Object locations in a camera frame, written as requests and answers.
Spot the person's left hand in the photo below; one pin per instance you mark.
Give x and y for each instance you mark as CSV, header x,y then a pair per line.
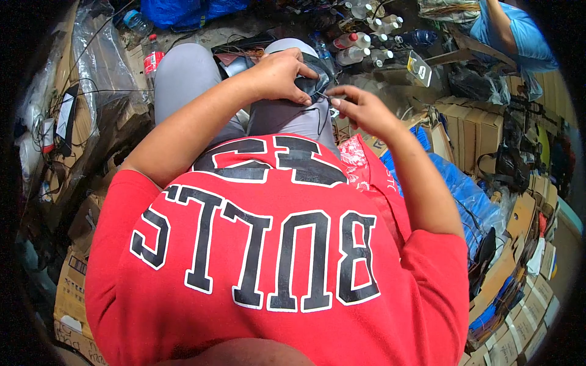
x,y
270,75

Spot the person's right hand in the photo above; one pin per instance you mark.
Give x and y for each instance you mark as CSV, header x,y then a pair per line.
x,y
371,114

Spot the dark grey cloth piece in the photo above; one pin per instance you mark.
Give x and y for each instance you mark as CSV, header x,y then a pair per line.
x,y
284,116

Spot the needle with black thread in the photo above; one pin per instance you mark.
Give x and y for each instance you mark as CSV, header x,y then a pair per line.
x,y
322,95

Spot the red floral cloth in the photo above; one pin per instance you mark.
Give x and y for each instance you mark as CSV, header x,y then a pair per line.
x,y
361,164

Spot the small clear plastic bottle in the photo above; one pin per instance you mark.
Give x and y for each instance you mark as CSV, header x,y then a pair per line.
x,y
323,52

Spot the yellow and black blister card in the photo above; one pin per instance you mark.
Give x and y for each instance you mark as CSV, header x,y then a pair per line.
x,y
419,68

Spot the group of white plastic bottles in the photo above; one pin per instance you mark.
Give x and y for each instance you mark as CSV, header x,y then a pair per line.
x,y
361,41

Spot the person's legs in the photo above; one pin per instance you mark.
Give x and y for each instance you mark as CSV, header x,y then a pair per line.
x,y
187,82

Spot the dark blue plastic bottle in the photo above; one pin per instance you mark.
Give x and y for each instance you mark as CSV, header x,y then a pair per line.
x,y
419,37

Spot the row of brown cardboard boxes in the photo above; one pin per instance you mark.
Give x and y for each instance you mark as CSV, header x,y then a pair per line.
x,y
471,132

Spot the blue plastic bag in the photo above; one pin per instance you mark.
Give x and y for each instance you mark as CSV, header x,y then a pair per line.
x,y
187,13

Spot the red label plastic bottle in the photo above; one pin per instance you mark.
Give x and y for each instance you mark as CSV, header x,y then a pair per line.
x,y
152,59

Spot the blue plastic sack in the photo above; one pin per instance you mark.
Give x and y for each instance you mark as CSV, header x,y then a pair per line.
x,y
462,196

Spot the clear bottle with blue cap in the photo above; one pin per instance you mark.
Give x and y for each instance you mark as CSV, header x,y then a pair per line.
x,y
137,22

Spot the clear plastic sheet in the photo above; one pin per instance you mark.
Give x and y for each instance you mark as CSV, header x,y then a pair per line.
x,y
100,68

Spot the person's body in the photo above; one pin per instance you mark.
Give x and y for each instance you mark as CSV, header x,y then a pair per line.
x,y
284,293

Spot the heap of flat cardboard pieces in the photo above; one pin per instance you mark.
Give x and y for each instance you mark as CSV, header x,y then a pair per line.
x,y
517,283

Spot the white cup with red band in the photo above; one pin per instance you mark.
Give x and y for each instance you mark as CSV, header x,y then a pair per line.
x,y
48,135

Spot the printed brown cardboard box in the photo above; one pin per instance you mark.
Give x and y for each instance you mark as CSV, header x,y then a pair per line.
x,y
71,293

